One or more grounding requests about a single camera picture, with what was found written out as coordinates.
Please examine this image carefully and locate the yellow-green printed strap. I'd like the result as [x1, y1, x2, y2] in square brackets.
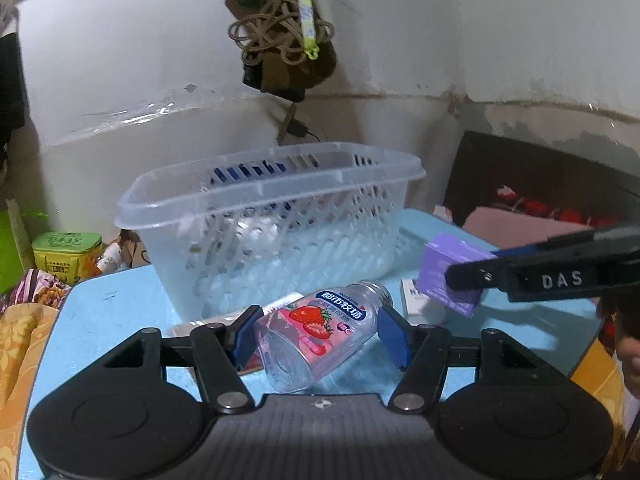
[294, 0, 321, 62]

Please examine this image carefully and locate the small purple box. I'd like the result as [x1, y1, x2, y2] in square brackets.
[417, 232, 499, 317]

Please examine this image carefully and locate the small white box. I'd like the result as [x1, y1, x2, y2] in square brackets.
[399, 279, 449, 327]

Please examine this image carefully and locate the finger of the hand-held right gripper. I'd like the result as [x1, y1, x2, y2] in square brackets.
[444, 252, 640, 304]
[487, 224, 640, 262]

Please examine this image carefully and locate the green tea tin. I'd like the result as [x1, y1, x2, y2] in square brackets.
[31, 231, 104, 287]

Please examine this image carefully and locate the brown cardboard box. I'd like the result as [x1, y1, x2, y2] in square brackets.
[119, 230, 152, 269]

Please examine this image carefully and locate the floral cloth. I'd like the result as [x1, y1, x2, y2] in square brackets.
[9, 268, 72, 312]

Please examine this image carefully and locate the dark hanging bag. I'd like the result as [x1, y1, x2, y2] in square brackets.
[242, 35, 339, 105]

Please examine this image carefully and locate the pink cloth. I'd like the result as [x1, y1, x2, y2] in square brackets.
[461, 204, 596, 255]

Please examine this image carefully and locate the dark board with red pattern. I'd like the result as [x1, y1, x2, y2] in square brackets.
[444, 130, 640, 242]

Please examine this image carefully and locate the yellow patterned blanket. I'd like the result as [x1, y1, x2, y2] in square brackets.
[0, 304, 62, 480]

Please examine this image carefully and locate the green paper bag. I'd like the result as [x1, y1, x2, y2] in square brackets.
[0, 199, 34, 297]

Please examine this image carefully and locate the blue package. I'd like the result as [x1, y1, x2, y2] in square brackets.
[209, 159, 297, 213]

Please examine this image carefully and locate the clear strawberry label plastic bottle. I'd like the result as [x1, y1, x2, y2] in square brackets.
[253, 281, 396, 394]

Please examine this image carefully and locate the tan rope bundle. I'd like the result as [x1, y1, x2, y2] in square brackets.
[227, 0, 337, 69]

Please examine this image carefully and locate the clear plastic slotted basket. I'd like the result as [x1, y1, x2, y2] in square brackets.
[114, 141, 427, 324]

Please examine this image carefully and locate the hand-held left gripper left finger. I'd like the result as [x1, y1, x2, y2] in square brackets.
[102, 304, 265, 414]

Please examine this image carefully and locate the black plug with cable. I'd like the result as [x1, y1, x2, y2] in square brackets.
[276, 104, 323, 145]

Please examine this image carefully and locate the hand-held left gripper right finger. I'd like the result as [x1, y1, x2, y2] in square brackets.
[377, 306, 547, 414]

